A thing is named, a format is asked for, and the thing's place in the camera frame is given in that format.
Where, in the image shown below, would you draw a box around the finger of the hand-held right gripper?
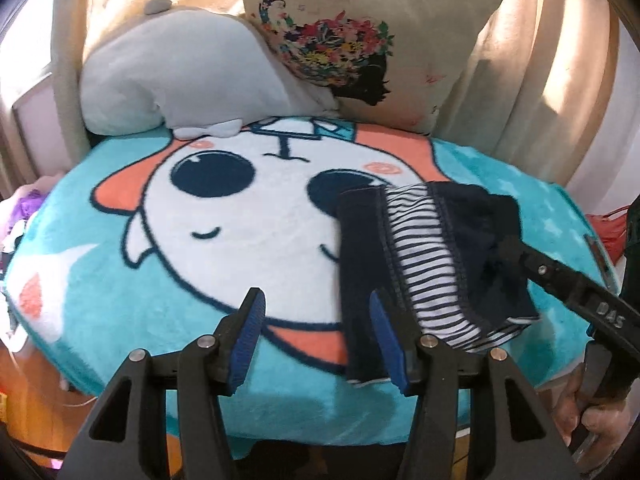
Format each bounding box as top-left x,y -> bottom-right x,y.
499,236 -> 640,350

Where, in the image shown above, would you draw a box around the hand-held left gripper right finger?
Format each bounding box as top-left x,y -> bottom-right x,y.
367,290 -> 582,480

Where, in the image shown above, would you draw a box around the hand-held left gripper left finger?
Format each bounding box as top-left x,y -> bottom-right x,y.
60,287 -> 267,480

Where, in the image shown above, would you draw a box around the navy white striped pants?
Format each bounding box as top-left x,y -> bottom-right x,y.
335,182 -> 544,387

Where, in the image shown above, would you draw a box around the person's right hand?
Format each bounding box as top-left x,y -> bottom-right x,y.
552,360 -> 640,443

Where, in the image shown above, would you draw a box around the red bag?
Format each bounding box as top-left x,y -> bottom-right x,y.
584,206 -> 632,262

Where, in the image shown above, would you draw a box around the teal cartoon printed blanket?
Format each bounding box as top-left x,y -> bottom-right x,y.
0,115 -> 622,457

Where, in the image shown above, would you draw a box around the beige curtain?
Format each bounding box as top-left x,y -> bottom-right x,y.
50,0 -> 628,203

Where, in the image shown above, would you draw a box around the purple cloth pile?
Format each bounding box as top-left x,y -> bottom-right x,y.
0,180 -> 53,261

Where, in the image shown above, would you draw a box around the beige floral printed cushion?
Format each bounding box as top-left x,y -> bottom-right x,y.
235,0 -> 504,137

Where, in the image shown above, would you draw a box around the grey plush pillow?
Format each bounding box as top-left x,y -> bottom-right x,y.
79,0 -> 342,142

